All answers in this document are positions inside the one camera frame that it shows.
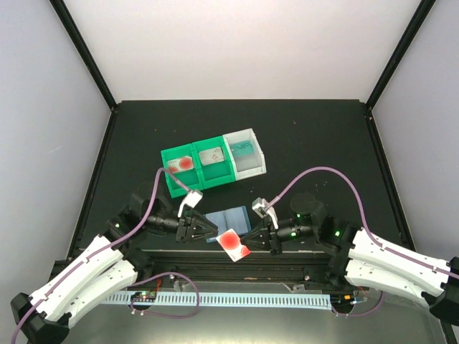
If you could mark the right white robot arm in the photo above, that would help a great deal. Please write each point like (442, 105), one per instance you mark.
(361, 259)

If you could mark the left controller board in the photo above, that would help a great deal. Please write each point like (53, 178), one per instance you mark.
(143, 296)

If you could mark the blue card holder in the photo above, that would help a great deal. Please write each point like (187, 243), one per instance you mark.
(235, 218)

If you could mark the left black frame post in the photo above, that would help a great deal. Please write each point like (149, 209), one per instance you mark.
(83, 50)

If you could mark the middle green bin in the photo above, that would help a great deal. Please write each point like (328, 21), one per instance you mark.
(219, 173)

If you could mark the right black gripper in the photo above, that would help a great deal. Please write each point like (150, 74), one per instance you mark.
(270, 241)

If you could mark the controller board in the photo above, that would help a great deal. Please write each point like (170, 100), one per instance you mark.
(347, 299)
(143, 296)

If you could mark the right black frame post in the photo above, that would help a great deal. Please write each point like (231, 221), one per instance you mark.
(418, 18)

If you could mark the green bin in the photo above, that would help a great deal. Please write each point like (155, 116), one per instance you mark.
(219, 173)
(190, 179)

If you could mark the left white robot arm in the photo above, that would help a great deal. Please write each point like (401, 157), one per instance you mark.
(111, 262)

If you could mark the light blue slotted cable duct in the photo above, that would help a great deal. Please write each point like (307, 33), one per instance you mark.
(227, 299)

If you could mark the left green bin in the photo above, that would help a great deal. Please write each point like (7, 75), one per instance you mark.
(190, 179)

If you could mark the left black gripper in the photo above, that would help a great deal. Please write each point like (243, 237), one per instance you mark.
(183, 228)

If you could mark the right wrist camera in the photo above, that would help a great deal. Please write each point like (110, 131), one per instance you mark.
(262, 208)

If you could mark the teal VIP card stack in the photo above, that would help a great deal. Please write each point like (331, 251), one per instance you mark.
(242, 148)

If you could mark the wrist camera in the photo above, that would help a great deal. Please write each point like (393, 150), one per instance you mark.
(262, 208)
(192, 198)

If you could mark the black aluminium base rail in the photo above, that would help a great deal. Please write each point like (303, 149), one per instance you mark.
(292, 268)

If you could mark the white translucent bin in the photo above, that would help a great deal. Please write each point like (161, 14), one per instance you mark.
(246, 166)

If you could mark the black frame post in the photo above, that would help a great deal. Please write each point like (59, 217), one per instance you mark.
(418, 18)
(83, 50)

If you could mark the right controller board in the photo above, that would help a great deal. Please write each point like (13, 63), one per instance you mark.
(347, 299)

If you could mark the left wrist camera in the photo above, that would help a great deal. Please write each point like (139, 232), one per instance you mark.
(192, 198)

